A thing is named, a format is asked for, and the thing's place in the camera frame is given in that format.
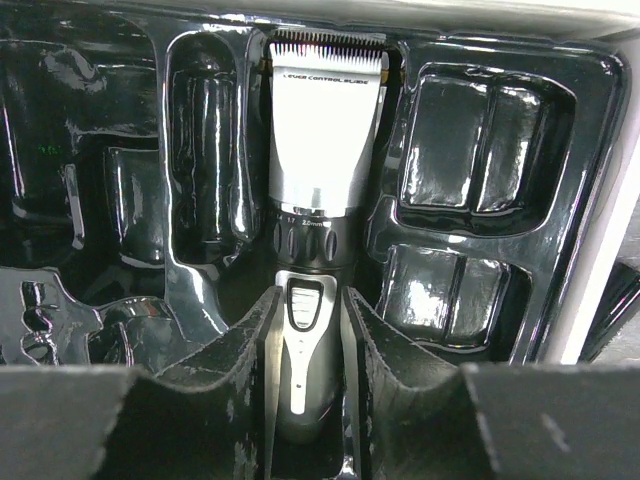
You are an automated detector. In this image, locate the black plastic tray insert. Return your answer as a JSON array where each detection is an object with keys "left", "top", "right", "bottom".
[{"left": 1, "top": 1, "right": 634, "bottom": 371}]

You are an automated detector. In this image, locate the silver black hair clipper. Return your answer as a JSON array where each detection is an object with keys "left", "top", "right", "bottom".
[{"left": 268, "top": 28, "right": 389, "bottom": 443}]

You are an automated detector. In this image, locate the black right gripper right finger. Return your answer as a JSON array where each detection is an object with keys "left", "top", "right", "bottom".
[{"left": 342, "top": 287, "right": 475, "bottom": 479}]

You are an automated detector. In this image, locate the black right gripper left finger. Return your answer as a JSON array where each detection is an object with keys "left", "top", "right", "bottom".
[{"left": 156, "top": 287, "right": 284, "bottom": 479}]

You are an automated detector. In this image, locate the white cardboard box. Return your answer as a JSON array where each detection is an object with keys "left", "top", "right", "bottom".
[{"left": 167, "top": 1, "right": 630, "bottom": 364}]

